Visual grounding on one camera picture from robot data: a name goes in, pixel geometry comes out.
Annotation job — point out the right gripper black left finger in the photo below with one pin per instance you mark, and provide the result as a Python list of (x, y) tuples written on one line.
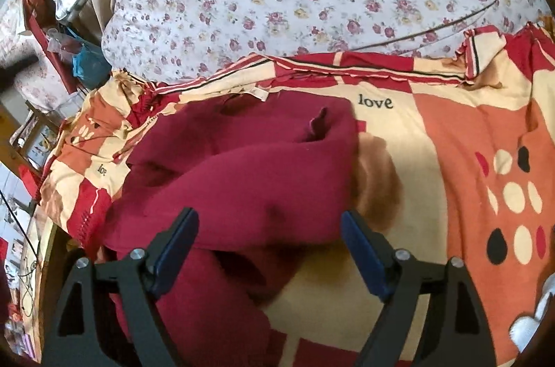
[(106, 314)]

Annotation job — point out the dark red sweater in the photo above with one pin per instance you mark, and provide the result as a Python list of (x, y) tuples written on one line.
[(268, 178)]

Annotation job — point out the red orange cream patterned blanket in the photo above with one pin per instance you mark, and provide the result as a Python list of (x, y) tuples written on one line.
[(455, 157)]

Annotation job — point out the blue plastic bag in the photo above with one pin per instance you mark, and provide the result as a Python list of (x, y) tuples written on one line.
[(90, 66)]

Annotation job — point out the red chair with floral cover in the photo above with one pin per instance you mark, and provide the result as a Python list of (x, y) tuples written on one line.
[(40, 84)]

